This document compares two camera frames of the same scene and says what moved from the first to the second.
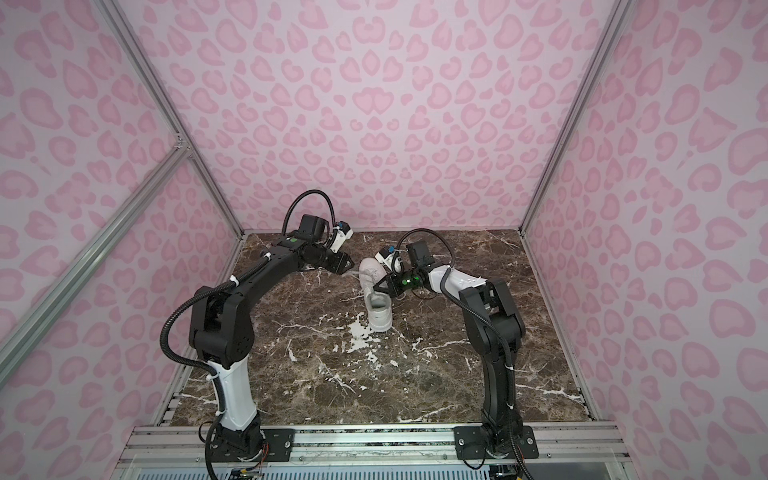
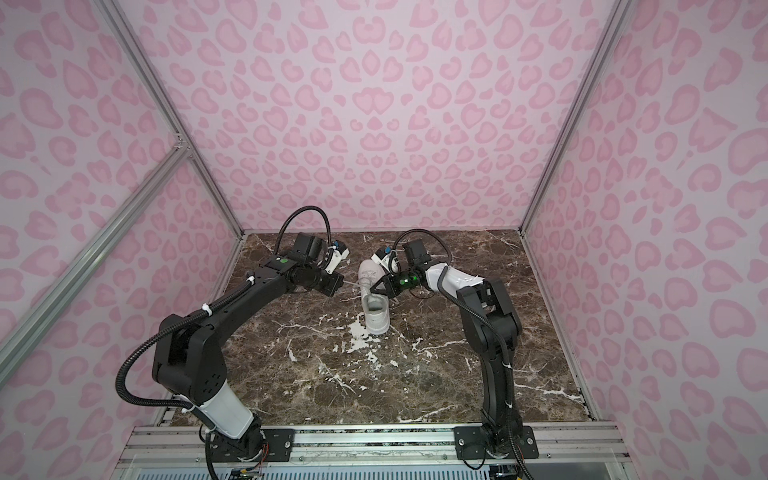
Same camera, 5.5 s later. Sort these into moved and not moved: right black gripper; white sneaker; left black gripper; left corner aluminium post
Moved: left black gripper
Not moved: white sneaker; left corner aluminium post; right black gripper
